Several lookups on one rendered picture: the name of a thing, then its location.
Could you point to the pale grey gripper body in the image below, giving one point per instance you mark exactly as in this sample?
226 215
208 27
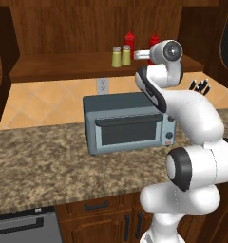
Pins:
141 55

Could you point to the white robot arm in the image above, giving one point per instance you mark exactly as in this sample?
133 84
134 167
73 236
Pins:
195 114

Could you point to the yellow shaker with silver cap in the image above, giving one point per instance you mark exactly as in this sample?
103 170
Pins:
126 56
116 58

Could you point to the red condiment bottle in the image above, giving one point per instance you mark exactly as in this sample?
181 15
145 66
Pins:
129 39
154 40

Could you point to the grey toaster oven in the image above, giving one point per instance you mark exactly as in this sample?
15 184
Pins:
119 102

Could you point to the dark toaster oven knob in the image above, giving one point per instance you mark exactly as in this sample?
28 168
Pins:
170 118
169 135

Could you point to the toaster oven glass door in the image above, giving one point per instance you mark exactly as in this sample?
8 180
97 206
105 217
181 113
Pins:
128 133

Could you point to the wooden drawer front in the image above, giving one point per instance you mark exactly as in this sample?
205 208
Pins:
78 207

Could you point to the wooden base cupboard door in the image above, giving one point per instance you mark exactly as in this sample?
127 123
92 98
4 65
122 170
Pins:
147 224
93 229

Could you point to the grey dishwasher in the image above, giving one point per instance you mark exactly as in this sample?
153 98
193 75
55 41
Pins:
24 229

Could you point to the white wall outlet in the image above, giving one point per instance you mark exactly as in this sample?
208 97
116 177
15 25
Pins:
102 85

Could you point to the open wooden wall cabinet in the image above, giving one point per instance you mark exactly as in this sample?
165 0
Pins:
71 31

